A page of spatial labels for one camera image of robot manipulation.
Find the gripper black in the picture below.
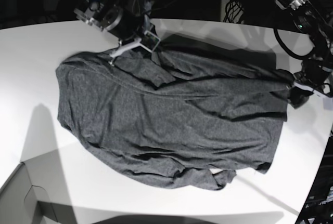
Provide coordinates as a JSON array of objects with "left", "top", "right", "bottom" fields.
[
  {"left": 288, "top": 60, "right": 332, "bottom": 109},
  {"left": 109, "top": 16, "right": 156, "bottom": 65}
]

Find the dark grey t-shirt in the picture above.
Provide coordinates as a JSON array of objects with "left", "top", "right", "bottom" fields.
[{"left": 56, "top": 44, "right": 293, "bottom": 191}]

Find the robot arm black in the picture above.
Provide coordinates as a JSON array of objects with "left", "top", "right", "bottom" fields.
[
  {"left": 74, "top": 0, "right": 161, "bottom": 65},
  {"left": 273, "top": 0, "right": 332, "bottom": 109}
]

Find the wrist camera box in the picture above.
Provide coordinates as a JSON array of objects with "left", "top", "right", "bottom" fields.
[{"left": 142, "top": 35, "right": 161, "bottom": 52}]

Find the black cable bundle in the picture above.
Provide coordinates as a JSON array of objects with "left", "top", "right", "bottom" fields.
[{"left": 224, "top": 0, "right": 245, "bottom": 24}]

